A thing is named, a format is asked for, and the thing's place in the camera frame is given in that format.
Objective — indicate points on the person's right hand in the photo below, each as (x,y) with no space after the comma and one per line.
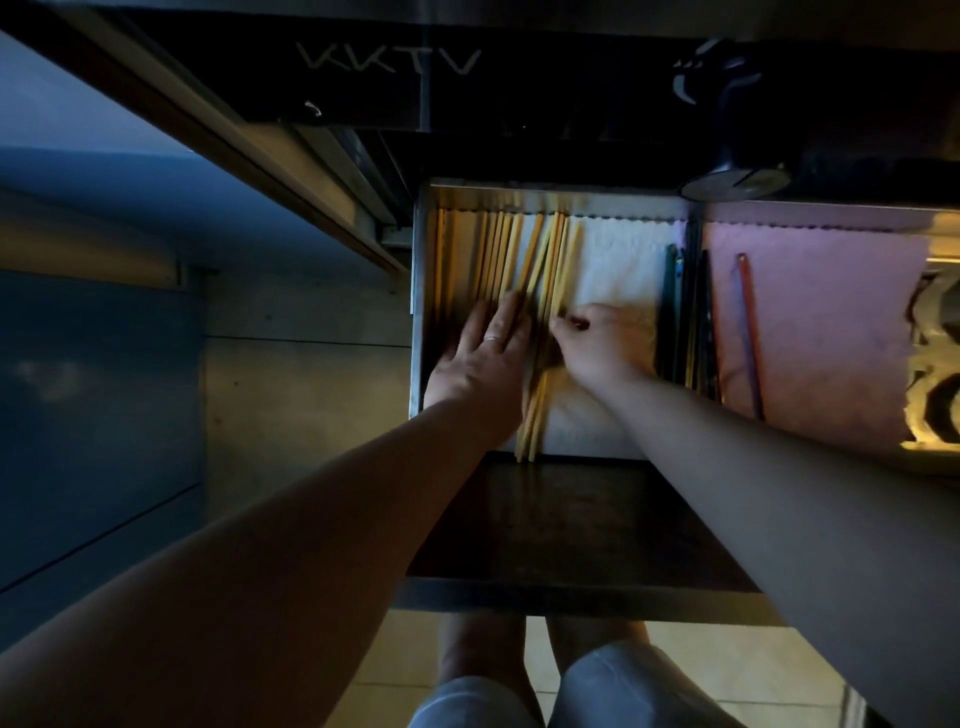
(611,345)

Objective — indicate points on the person's left hand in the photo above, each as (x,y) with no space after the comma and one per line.
(480,375)

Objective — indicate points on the row of pale wooden chopsticks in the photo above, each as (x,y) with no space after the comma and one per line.
(491,247)

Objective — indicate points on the orange red chopstick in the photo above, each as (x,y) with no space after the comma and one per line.
(750,337)

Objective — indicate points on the steel kitchen drawer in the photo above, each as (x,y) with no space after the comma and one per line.
(570,525)

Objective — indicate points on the person's right forearm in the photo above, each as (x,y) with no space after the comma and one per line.
(825,525)

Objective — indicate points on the person's left forearm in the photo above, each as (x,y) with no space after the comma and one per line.
(262,585)

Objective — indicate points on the white towel liner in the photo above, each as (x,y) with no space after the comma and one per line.
(622,262)

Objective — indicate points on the pink towel liner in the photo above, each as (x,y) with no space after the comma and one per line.
(825,322)

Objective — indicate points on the person's left leg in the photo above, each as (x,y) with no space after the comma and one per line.
(484,652)

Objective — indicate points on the person's leg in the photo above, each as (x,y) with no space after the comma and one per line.
(484,652)
(592,637)

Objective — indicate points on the person's right leg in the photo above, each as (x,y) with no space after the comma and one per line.
(592,637)

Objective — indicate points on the round grey stove knob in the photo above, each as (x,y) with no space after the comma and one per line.
(739,184)

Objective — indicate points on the grey shorts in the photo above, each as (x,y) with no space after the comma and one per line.
(637,697)

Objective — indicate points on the blue cabinet door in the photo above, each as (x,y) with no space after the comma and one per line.
(90,450)

